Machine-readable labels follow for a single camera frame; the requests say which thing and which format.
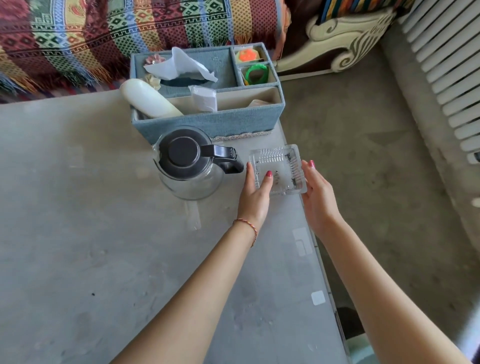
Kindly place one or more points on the clear glass ashtray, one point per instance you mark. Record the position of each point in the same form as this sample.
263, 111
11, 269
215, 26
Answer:
281, 168

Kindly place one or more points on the white tissue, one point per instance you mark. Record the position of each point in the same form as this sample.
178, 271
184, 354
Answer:
176, 65

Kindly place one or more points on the person's right forearm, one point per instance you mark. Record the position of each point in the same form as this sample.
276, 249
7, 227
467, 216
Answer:
386, 307

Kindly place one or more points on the grey table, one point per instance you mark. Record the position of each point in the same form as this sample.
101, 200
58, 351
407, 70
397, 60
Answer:
93, 225

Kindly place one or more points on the white radiator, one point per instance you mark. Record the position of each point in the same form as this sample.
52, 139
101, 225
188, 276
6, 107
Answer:
446, 56

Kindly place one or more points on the person's left forearm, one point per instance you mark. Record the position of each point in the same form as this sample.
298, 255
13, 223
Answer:
187, 307

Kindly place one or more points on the person's left hand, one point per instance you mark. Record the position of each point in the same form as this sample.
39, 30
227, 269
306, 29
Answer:
253, 206

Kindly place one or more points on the colourful striped woven sofa throw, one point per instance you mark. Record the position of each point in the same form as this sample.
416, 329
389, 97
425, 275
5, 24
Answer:
112, 33

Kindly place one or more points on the white paper packet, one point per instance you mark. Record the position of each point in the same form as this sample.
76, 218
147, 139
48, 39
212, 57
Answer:
204, 99

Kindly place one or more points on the glass kettle with black lid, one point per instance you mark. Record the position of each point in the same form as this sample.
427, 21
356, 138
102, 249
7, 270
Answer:
183, 152

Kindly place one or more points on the brown sofa with cream carving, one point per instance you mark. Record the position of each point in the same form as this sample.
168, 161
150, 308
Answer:
337, 33

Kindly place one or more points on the cream white bottle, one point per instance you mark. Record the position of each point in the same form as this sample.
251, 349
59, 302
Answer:
150, 99

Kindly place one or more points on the cream fabric flower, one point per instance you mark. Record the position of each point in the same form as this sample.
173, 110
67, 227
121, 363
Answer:
153, 81

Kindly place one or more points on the person's right hand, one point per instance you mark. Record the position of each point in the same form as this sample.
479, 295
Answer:
322, 206

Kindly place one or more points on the pink fabric flower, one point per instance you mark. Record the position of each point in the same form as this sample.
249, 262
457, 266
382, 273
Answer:
154, 59

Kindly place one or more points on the blue fabric organizer box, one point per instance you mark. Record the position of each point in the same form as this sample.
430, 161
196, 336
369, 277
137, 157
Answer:
225, 123

